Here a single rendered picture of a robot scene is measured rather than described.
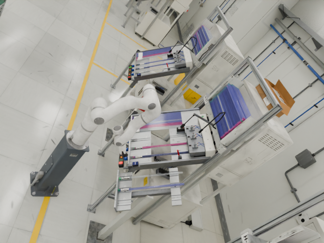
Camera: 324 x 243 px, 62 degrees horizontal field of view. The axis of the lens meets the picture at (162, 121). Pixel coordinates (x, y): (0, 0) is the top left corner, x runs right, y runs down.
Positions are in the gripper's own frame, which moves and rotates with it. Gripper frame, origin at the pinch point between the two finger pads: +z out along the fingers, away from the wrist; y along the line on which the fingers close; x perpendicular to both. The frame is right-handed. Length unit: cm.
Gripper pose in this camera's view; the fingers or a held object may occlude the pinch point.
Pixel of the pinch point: (125, 154)
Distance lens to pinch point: 239.1
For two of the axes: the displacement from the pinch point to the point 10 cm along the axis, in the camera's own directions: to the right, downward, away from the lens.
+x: 9.9, -1.0, -0.3
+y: 0.4, 6.5, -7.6
